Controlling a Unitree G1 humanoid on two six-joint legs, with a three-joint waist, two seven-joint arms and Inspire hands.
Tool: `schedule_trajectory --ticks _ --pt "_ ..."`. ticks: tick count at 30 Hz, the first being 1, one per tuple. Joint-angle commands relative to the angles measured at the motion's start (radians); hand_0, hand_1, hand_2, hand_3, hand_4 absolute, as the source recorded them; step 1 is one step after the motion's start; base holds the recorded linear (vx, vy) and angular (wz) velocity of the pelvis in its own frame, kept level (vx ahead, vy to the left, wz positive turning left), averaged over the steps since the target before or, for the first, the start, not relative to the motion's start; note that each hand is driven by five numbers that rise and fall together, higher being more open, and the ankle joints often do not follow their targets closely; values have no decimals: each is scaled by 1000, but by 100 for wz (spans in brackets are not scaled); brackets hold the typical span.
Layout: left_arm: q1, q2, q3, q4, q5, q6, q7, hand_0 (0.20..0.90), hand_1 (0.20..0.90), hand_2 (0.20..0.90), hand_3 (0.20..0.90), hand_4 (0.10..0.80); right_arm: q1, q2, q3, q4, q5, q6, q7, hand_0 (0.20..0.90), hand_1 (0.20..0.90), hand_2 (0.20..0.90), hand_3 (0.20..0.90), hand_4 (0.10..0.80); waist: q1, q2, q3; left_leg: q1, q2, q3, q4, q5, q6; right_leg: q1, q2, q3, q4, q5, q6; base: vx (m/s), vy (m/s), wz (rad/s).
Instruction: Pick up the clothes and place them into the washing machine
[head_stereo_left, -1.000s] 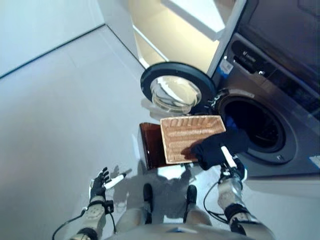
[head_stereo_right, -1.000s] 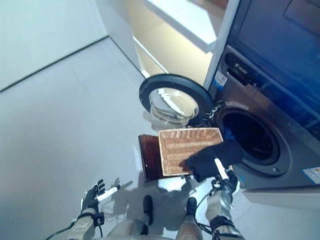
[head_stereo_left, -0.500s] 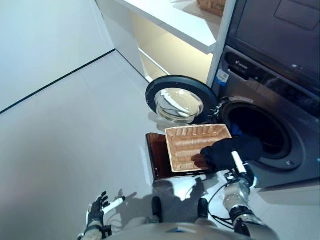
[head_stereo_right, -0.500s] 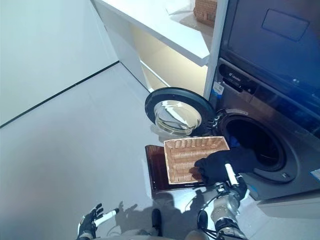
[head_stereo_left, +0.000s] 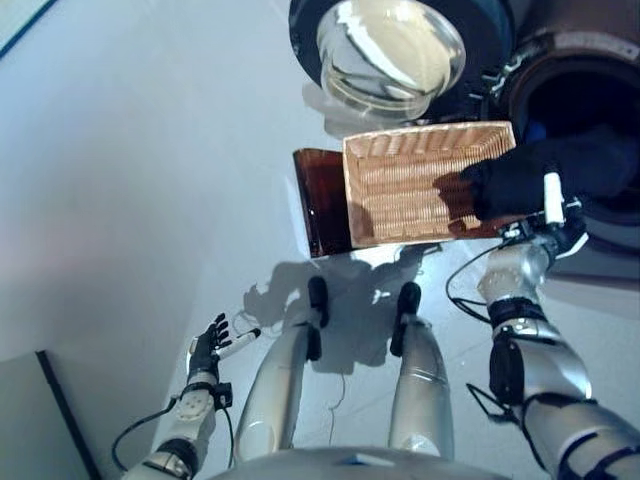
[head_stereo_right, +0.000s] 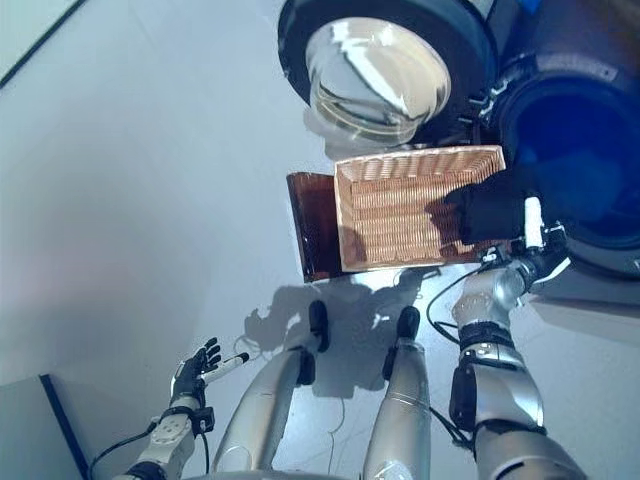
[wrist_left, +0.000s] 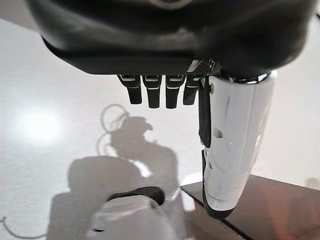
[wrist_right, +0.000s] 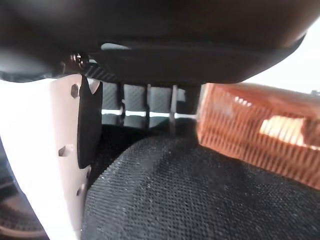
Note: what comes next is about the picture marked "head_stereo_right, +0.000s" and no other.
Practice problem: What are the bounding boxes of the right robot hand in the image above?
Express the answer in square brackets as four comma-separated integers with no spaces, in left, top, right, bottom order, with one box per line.
[509,195,571,274]

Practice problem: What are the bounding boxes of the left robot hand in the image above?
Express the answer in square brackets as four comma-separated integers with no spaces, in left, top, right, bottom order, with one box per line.
[169,337,250,407]

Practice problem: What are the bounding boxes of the black garment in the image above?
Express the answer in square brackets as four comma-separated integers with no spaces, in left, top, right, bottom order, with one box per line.
[442,164,532,247]

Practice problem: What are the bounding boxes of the round glass washing machine door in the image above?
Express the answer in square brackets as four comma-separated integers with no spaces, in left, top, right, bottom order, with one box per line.
[277,0,501,147]

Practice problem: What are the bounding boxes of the left black robot foot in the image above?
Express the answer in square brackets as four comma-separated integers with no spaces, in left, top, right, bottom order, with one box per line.
[307,299,332,352]

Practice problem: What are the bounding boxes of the black robot foot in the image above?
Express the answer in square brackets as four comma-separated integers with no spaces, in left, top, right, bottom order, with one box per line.
[397,305,422,342]
[307,299,332,352]

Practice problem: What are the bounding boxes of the rectangular wicker laundry basket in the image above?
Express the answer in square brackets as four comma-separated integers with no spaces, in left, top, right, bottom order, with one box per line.
[333,144,506,274]

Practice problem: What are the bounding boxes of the right black robot foot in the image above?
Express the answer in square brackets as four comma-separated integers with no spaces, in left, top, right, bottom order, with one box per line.
[397,305,422,342]

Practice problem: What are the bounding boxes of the brown glossy wooden stool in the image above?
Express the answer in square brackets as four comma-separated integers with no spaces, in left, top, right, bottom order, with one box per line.
[285,171,351,284]

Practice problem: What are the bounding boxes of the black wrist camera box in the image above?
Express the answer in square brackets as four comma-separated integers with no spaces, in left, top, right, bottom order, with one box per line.
[192,407,217,432]

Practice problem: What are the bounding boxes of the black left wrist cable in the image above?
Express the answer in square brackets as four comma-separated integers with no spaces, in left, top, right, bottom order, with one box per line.
[87,419,211,480]

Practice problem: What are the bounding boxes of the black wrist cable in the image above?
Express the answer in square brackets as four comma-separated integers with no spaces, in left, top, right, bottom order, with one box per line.
[87,419,211,480]
[426,272,482,342]

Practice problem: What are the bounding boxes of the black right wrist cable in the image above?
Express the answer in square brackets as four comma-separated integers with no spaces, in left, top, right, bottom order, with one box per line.
[426,272,482,342]

